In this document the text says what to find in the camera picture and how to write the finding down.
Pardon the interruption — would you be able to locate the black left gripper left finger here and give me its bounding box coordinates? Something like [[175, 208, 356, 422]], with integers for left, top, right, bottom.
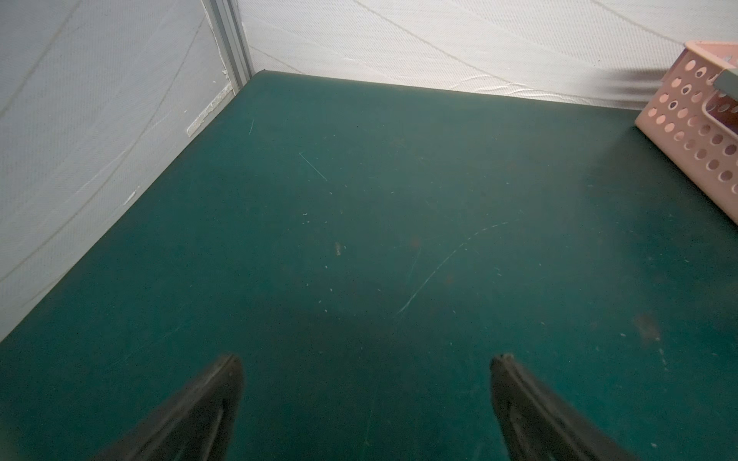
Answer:
[[93, 355, 244, 460]]

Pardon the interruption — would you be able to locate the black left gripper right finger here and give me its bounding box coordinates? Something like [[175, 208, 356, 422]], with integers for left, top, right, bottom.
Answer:
[[490, 353, 637, 461]]

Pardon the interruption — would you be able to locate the pink perforated plastic basket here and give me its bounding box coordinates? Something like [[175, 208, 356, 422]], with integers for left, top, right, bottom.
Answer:
[[635, 40, 737, 221]]

